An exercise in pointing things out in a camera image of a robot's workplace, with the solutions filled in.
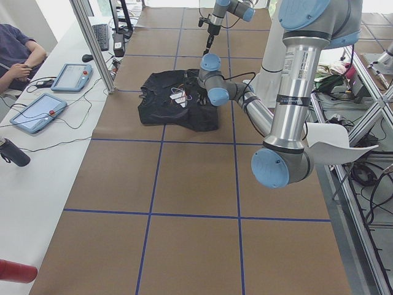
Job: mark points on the black power adapter box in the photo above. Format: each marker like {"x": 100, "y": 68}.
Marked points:
{"x": 118, "y": 44}

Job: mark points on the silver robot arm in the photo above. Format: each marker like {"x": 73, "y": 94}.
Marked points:
{"x": 243, "y": 10}
{"x": 300, "y": 32}

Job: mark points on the white plastic chair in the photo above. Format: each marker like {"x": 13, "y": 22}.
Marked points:
{"x": 329, "y": 144}

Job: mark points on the near blue teach pendant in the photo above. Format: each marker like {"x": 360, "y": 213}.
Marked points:
{"x": 39, "y": 113}

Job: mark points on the far blue teach pendant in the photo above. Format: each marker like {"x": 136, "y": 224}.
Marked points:
{"x": 72, "y": 78}

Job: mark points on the black printed t-shirt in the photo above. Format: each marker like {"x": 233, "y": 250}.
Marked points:
{"x": 164, "y": 102}

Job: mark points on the seated person in navy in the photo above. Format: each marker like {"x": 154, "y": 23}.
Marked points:
{"x": 21, "y": 58}

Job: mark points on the black keyboard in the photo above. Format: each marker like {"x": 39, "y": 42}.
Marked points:
{"x": 101, "y": 32}

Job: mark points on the black water bottle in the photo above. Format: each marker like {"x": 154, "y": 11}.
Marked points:
{"x": 11, "y": 153}

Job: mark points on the blue teach pendant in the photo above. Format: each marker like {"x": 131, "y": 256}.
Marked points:
{"x": 72, "y": 78}
{"x": 39, "y": 113}

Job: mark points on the black computer mouse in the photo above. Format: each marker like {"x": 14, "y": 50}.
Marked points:
{"x": 86, "y": 58}

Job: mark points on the red cylinder bottle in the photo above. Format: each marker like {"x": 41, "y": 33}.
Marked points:
{"x": 16, "y": 272}

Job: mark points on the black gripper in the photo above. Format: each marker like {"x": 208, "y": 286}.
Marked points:
{"x": 200, "y": 93}
{"x": 211, "y": 30}

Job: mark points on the brown paper table cover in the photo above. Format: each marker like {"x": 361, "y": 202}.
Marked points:
{"x": 165, "y": 210}

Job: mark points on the aluminium frame post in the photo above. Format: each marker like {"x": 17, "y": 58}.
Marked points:
{"x": 87, "y": 31}

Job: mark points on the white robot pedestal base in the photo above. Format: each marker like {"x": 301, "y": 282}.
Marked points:
{"x": 266, "y": 83}

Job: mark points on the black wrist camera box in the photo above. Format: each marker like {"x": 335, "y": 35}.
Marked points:
{"x": 201, "y": 22}

